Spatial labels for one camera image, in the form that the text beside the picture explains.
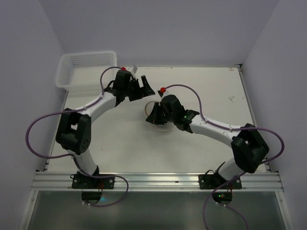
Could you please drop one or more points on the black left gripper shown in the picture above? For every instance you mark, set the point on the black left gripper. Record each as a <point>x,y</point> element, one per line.
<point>135,89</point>

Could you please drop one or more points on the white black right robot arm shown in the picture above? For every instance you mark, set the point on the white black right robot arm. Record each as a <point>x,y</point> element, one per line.
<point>248,147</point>

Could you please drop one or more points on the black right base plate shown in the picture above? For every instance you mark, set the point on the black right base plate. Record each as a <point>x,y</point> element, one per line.
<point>212,181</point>

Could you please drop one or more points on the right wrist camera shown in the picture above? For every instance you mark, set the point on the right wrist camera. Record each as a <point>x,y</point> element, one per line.
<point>163,92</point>

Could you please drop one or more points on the white plastic basket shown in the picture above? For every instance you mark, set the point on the white plastic basket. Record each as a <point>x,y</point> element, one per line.
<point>78,72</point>

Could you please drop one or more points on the aluminium mounting rail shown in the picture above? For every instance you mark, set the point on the aluminium mounting rail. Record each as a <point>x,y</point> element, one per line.
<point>161,182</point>

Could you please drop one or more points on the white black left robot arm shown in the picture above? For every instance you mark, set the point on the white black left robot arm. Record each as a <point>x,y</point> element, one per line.
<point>74,132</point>

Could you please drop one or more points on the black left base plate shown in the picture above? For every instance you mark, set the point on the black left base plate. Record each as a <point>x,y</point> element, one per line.
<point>80,181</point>

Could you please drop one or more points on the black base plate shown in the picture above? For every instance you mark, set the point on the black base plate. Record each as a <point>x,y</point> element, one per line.
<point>212,181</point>
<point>80,181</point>

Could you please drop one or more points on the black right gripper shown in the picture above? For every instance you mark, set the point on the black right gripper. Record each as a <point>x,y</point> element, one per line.
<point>160,112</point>

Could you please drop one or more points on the white mesh laundry bag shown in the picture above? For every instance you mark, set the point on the white mesh laundry bag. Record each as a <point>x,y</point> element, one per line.
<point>155,115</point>

